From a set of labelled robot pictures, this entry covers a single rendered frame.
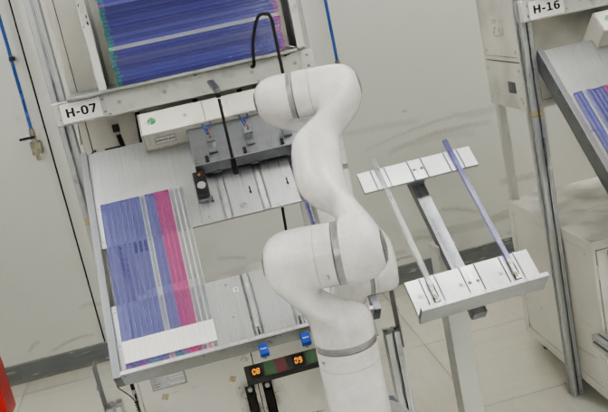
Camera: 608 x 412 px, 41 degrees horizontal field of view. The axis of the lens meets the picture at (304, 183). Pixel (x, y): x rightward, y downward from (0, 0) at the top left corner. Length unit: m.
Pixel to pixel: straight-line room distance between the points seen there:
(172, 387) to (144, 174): 0.63
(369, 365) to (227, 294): 0.72
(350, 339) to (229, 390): 1.03
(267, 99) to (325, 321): 0.49
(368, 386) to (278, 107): 0.59
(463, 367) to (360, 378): 0.87
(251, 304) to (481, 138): 2.34
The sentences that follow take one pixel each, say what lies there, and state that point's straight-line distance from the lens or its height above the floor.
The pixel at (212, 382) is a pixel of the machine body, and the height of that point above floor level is 0.50.
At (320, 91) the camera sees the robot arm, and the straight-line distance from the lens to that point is 1.70.
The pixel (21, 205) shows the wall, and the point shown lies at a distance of 4.07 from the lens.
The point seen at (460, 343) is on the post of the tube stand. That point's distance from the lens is 2.38.
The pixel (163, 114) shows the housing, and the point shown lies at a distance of 2.45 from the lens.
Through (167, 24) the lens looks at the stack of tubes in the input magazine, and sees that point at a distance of 2.42.
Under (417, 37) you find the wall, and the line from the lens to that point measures 4.12.
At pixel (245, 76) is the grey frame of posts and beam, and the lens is 2.46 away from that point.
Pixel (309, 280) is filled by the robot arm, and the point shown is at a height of 1.04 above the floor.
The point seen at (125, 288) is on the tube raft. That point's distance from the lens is 2.24.
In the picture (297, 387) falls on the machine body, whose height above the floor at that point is 0.41.
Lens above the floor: 1.54
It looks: 13 degrees down
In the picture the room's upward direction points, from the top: 12 degrees counter-clockwise
